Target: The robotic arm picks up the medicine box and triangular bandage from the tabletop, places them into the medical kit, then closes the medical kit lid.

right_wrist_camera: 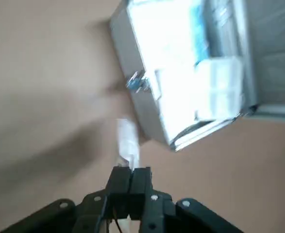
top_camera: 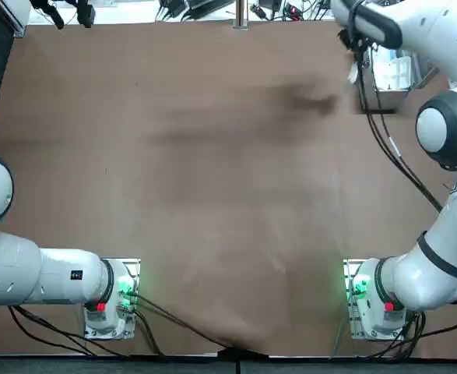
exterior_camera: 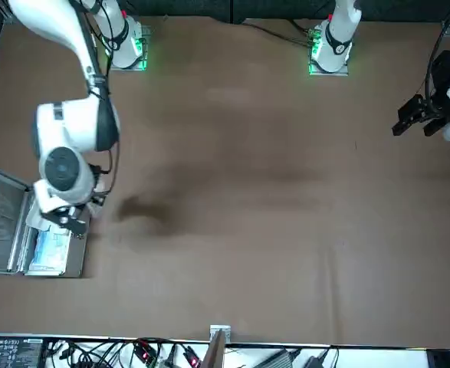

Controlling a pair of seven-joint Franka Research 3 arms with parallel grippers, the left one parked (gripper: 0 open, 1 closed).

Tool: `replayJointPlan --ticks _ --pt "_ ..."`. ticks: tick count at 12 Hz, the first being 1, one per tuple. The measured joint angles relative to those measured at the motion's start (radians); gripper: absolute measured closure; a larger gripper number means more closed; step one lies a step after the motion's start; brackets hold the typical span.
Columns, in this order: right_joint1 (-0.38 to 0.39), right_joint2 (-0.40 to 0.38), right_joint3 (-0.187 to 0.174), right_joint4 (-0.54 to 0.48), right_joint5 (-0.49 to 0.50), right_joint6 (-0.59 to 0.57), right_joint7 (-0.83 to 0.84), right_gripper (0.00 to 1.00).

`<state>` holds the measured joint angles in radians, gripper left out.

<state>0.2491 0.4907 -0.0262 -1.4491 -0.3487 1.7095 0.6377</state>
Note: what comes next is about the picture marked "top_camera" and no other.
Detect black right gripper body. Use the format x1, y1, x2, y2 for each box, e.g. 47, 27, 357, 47
339, 26, 372, 67

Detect white plastic medicine box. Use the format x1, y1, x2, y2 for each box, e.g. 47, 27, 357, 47
389, 55, 413, 90

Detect aluminium medical kit case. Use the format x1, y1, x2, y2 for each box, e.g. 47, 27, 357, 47
357, 45, 442, 115

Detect black power adapter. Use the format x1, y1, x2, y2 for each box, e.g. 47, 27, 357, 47
156, 0, 188, 20

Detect small black adapter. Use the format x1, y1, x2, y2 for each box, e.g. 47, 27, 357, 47
76, 0, 97, 28

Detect aluminium post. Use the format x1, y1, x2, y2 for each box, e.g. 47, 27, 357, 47
232, 0, 250, 30

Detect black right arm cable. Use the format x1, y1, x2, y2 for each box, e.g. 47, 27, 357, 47
346, 11, 445, 213

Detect black right base cables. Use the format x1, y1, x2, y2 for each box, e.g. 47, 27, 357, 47
331, 299, 457, 359

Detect black left base cable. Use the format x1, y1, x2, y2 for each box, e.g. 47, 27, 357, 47
128, 291, 237, 350

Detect aluminium frame rail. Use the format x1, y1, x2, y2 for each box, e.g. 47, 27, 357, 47
2, 0, 31, 39

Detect black floor cable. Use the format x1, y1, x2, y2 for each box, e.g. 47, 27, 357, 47
8, 305, 167, 358

